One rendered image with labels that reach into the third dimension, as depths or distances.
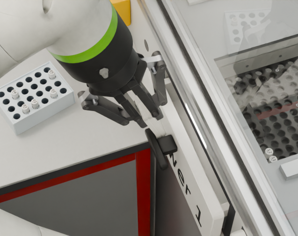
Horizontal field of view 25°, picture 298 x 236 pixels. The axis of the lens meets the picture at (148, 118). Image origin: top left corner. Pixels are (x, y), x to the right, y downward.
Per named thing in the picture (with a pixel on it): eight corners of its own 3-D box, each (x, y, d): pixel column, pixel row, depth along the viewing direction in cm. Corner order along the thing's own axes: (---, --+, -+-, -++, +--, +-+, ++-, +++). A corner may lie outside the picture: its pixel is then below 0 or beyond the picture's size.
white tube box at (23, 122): (16, 136, 121) (12, 124, 118) (-6, 104, 125) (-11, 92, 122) (76, 102, 125) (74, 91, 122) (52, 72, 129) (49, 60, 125)
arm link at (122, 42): (59, 82, 77) (130, 44, 76) (32, 9, 83) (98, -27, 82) (81, 105, 82) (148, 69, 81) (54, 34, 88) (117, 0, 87)
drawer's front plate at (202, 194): (207, 249, 103) (213, 218, 94) (142, 100, 118) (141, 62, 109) (218, 245, 104) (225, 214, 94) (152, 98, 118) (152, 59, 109)
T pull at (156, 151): (161, 172, 101) (161, 167, 100) (144, 132, 105) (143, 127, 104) (183, 165, 102) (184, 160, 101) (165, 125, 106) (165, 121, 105)
